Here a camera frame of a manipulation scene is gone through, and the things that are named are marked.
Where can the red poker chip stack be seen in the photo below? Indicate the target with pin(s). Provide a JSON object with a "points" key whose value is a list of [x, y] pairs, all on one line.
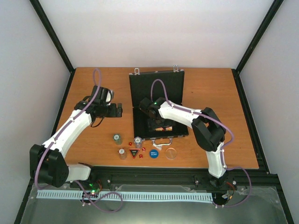
{"points": [[122, 154]]}

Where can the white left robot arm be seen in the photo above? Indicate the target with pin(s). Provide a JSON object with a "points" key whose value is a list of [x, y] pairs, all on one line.
{"points": [[47, 161]]}

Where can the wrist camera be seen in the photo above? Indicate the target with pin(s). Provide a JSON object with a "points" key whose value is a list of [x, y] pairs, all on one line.
{"points": [[146, 107], [102, 95]]}

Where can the black frame post right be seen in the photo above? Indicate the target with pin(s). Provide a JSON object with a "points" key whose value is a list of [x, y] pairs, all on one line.
{"points": [[276, 4]]}

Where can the triangular all in button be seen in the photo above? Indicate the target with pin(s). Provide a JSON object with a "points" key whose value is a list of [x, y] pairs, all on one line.
{"points": [[134, 152]]}

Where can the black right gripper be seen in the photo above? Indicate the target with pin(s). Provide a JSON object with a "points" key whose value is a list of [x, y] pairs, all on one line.
{"points": [[152, 125]]}

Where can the black poker set case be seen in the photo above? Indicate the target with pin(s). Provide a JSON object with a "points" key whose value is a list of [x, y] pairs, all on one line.
{"points": [[152, 85]]}

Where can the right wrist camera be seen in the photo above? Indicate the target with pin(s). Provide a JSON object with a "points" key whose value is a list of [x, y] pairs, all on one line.
{"points": [[146, 107]]}

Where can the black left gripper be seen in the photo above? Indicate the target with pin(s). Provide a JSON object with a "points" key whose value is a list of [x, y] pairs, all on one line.
{"points": [[114, 112]]}

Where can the blue small blind button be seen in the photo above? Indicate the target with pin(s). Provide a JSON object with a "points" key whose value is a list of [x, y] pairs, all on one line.
{"points": [[153, 153]]}

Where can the black frame post left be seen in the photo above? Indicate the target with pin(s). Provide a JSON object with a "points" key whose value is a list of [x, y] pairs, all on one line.
{"points": [[52, 34]]}

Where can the blue poker chip stack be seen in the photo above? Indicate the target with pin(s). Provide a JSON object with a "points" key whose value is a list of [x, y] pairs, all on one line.
{"points": [[138, 142]]}

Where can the clear round dealer button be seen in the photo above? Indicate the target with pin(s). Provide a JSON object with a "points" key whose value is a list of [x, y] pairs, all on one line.
{"points": [[171, 153]]}

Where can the black frame post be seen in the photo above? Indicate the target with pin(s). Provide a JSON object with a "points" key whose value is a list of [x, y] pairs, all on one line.
{"points": [[52, 34], [276, 4]]}

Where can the light blue cable duct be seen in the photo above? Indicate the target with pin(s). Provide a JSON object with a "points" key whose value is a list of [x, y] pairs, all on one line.
{"points": [[127, 196]]}

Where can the red back card deck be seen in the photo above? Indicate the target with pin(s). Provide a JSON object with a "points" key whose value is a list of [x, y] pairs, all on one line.
{"points": [[169, 128]]}

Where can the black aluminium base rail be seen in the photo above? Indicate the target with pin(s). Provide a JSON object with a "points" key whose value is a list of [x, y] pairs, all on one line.
{"points": [[195, 178]]}

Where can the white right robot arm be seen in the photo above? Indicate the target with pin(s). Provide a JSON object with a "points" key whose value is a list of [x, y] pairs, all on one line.
{"points": [[208, 132]]}

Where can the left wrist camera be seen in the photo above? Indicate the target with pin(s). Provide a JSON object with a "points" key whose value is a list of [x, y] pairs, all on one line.
{"points": [[102, 95]]}

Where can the green poker chip stack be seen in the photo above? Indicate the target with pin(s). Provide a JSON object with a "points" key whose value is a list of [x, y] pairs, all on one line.
{"points": [[117, 139]]}

